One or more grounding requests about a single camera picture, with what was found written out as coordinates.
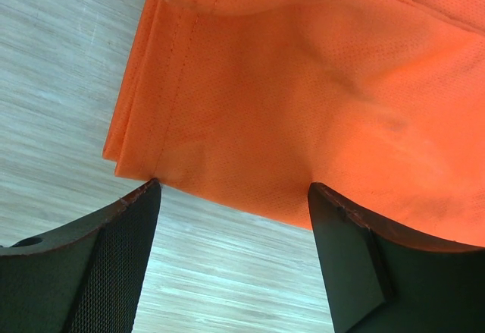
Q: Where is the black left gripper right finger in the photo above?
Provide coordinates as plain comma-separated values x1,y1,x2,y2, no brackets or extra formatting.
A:
308,183,484,332

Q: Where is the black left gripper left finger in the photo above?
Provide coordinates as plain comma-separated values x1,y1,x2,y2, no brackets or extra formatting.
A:
1,179,161,332

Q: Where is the orange t shirt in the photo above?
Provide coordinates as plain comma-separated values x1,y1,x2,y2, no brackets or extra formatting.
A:
103,0,484,246

